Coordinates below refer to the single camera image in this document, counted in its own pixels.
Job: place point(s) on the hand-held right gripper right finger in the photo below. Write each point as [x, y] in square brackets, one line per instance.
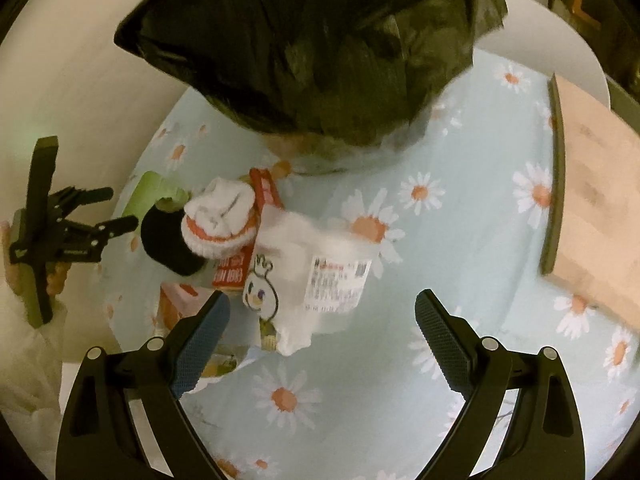
[445, 345]

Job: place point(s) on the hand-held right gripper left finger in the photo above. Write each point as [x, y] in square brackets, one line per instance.
[200, 350]

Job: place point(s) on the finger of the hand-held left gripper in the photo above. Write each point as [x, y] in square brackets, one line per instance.
[107, 227]
[85, 196]

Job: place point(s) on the white knit glove orange band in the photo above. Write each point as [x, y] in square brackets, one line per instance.
[220, 215]

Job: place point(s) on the red snack packet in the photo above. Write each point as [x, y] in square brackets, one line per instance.
[267, 190]

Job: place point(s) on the trash bin with black bag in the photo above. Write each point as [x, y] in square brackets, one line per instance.
[310, 45]

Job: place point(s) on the person's left forearm white sleeve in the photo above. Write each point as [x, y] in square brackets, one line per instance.
[27, 370]

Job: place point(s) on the person's left hand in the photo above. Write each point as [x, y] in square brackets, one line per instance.
[57, 277]

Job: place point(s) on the green packet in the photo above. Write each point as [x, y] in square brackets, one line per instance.
[150, 192]

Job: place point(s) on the black round cloth item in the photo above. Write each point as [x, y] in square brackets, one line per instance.
[167, 240]

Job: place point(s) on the daisy print tablecloth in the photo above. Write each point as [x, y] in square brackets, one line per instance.
[450, 260]

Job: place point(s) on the white cartoon print plastic bag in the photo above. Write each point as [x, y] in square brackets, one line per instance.
[310, 270]

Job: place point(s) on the wooden cutting board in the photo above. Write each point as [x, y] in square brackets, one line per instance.
[595, 200]

